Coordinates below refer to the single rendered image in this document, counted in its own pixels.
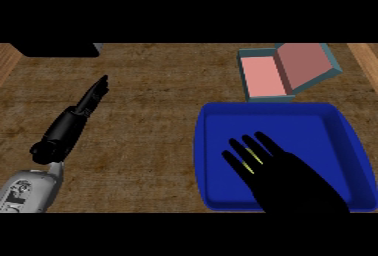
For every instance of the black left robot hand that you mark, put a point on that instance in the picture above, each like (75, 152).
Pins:
(66, 128)

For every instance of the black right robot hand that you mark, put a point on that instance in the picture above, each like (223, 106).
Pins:
(289, 181)

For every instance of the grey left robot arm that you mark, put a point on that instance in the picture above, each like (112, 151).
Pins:
(26, 195)

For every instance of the yellow-green pear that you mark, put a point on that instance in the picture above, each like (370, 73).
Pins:
(255, 156)

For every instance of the blue plastic tray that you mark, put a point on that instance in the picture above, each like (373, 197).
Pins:
(295, 126)

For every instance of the open pink cardboard box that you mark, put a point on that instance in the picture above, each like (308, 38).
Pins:
(280, 73)

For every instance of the black appliance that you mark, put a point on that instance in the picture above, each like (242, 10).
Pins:
(56, 49)

